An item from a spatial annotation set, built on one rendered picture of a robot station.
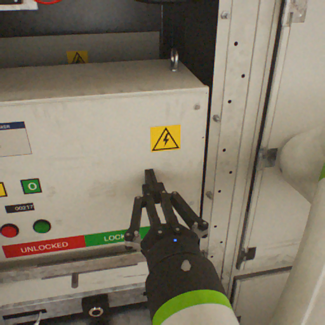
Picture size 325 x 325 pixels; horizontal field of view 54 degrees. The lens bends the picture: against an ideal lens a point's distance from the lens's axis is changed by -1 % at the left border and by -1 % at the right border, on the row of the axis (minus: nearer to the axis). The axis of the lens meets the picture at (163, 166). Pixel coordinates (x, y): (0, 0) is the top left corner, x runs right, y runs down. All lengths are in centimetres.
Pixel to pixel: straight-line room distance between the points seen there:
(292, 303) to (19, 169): 47
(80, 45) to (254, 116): 71
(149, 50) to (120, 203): 72
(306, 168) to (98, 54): 82
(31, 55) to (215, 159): 77
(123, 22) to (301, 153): 93
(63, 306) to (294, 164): 60
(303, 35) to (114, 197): 46
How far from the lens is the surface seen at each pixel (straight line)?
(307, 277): 45
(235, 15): 62
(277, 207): 84
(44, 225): 66
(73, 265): 69
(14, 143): 58
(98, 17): 136
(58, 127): 56
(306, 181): 68
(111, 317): 87
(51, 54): 122
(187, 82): 60
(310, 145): 64
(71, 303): 83
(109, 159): 58
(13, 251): 73
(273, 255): 97
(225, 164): 73
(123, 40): 121
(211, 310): 36
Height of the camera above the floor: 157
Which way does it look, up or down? 32 degrees down
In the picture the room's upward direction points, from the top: straight up
